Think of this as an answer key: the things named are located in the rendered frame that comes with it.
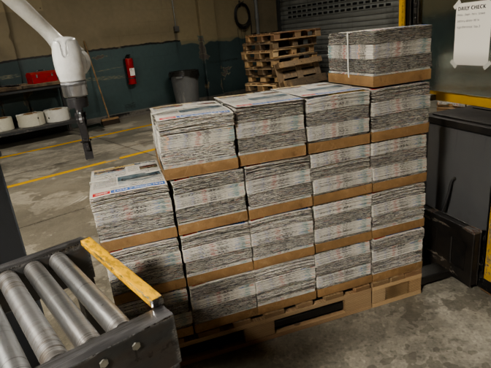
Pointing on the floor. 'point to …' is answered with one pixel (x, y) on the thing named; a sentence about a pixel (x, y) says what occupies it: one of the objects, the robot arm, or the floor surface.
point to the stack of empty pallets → (270, 41)
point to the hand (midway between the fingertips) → (88, 150)
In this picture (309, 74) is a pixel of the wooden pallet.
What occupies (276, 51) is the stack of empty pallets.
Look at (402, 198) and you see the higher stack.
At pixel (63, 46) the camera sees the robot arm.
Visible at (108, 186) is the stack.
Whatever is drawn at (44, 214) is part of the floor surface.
